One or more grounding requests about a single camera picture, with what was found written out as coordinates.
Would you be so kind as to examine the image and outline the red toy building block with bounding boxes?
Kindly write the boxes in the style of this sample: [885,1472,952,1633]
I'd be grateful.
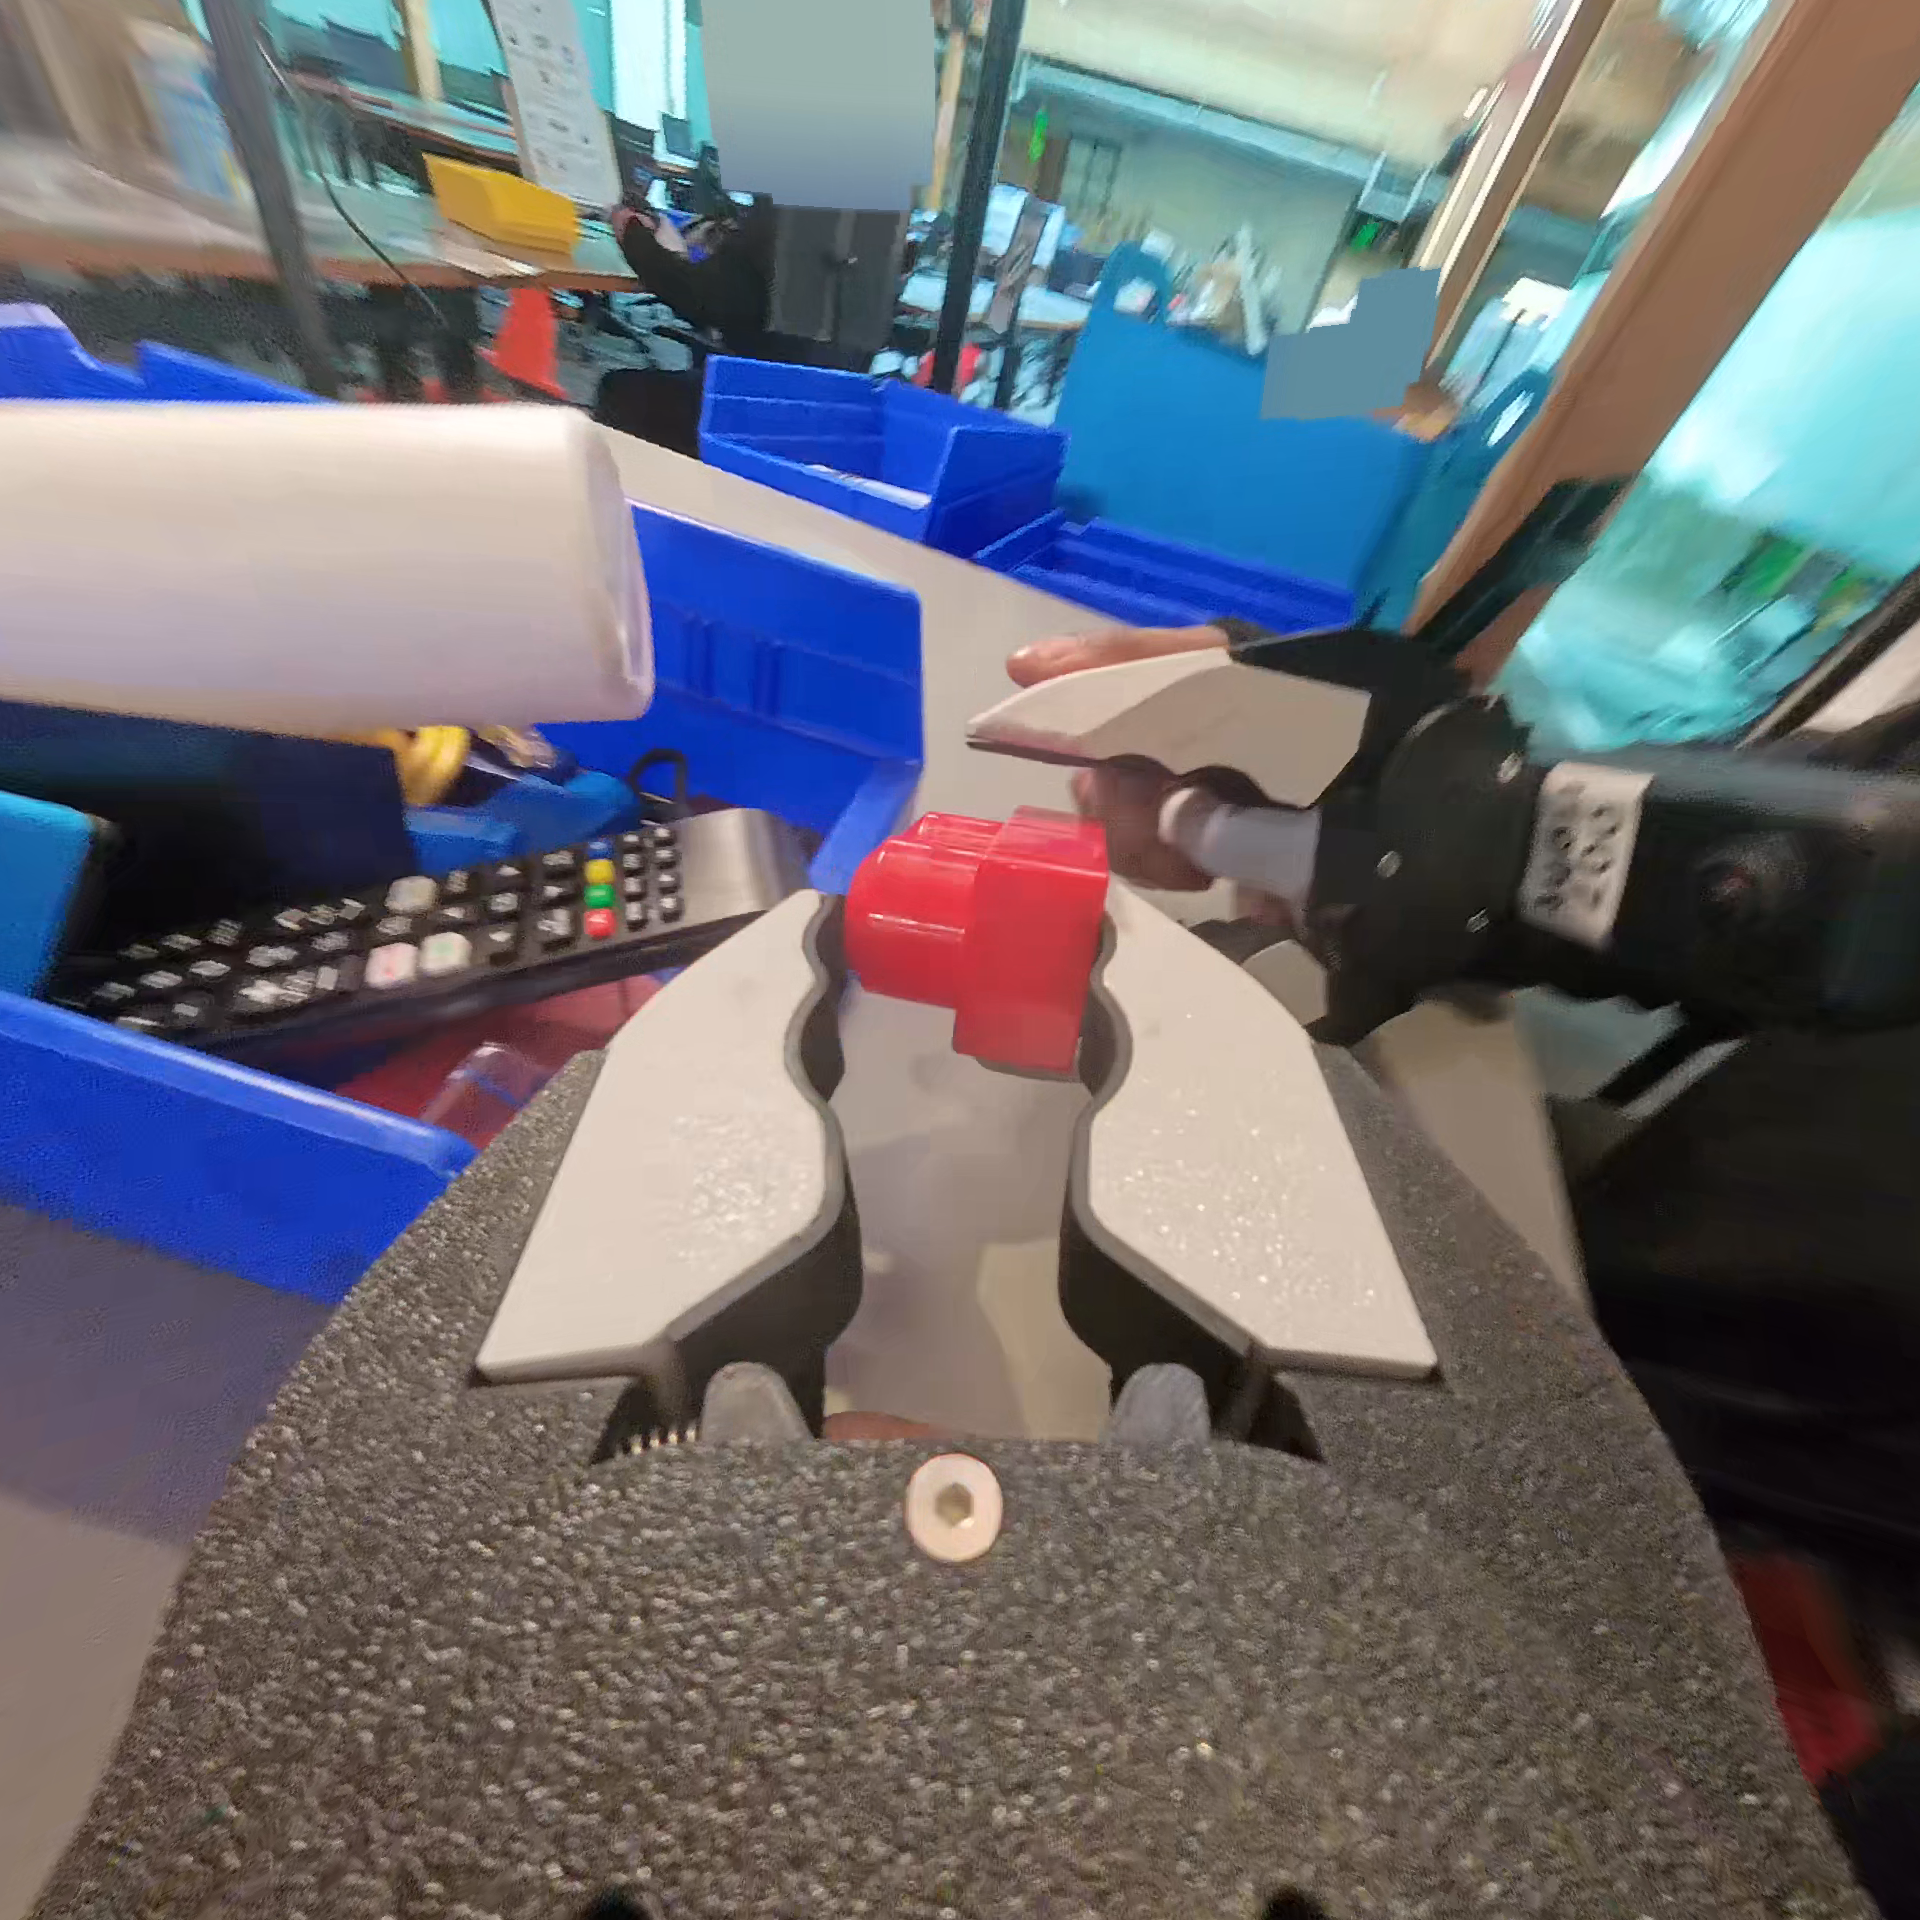
[843,807,1112,1075]

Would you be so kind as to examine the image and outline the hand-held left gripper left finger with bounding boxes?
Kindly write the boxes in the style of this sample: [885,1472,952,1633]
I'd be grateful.
[476,886,867,1419]

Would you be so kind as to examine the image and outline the black strap bundle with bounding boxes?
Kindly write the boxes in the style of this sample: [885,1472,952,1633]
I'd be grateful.
[1422,477,1632,648]

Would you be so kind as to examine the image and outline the blue corrugated plastic tote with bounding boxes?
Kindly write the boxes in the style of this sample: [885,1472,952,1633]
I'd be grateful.
[1054,248,1550,605]

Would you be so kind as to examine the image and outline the red plastic piece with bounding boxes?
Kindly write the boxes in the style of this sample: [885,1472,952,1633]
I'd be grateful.
[337,973,664,1123]

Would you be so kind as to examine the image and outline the orange traffic cone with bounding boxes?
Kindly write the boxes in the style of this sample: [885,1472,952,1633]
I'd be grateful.
[487,283,572,400]

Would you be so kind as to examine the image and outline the white sign board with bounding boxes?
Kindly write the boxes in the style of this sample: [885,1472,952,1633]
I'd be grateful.
[487,0,626,210]

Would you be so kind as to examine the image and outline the wooden post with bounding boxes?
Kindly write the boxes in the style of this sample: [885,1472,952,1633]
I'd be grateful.
[1411,0,1920,680]

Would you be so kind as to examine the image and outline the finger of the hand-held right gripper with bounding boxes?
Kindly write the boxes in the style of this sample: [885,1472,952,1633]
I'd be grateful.
[1197,917,1335,1041]
[963,648,1378,813]

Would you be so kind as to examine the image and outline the black remote control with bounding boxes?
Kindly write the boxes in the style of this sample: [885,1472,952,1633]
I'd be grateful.
[52,811,816,1056]

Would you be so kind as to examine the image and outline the red translucent cube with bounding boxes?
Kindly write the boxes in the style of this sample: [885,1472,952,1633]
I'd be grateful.
[419,1042,561,1152]

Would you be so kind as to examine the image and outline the light blue foam block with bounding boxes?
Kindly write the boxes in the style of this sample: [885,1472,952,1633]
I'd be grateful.
[0,790,111,1002]

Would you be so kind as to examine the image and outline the white plastic cup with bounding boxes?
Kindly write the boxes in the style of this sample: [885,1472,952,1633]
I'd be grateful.
[0,400,658,735]

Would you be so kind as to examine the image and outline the yellow tape roll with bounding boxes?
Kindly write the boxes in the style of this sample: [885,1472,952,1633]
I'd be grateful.
[369,722,479,807]

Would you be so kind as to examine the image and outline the black pole stand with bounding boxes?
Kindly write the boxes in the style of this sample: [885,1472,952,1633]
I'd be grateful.
[930,0,1032,399]
[203,0,343,400]

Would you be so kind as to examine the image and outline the person's right hand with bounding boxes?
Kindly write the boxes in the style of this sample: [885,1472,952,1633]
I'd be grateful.
[1002,623,1296,935]

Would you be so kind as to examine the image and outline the yellow plastic bin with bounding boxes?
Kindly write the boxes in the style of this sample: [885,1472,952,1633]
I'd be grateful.
[421,152,585,255]

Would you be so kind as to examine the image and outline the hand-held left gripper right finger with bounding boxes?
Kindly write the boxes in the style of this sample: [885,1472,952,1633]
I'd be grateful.
[1055,884,1441,1424]

